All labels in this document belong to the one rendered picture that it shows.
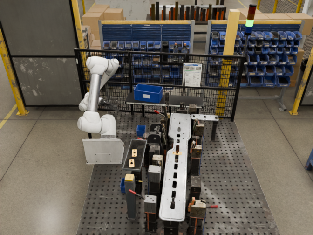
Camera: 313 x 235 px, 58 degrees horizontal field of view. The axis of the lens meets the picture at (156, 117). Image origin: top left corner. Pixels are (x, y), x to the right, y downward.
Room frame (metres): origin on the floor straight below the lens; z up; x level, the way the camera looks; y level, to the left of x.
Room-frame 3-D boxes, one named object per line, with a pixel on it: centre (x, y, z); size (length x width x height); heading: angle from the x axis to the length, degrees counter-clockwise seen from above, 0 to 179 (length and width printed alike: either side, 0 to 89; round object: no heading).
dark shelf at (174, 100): (2.86, -0.09, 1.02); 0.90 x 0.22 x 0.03; 83
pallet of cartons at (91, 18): (6.98, 1.21, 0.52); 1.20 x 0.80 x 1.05; 177
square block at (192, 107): (2.67, -0.40, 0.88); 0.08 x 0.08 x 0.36; 83
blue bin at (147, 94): (2.89, 0.09, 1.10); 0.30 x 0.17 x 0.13; 74
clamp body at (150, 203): (1.38, 0.05, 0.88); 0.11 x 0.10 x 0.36; 83
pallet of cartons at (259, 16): (5.49, -2.19, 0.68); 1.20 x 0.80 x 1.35; 92
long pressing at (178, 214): (1.93, -0.19, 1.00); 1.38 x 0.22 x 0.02; 173
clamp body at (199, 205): (1.34, -0.30, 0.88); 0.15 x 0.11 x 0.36; 83
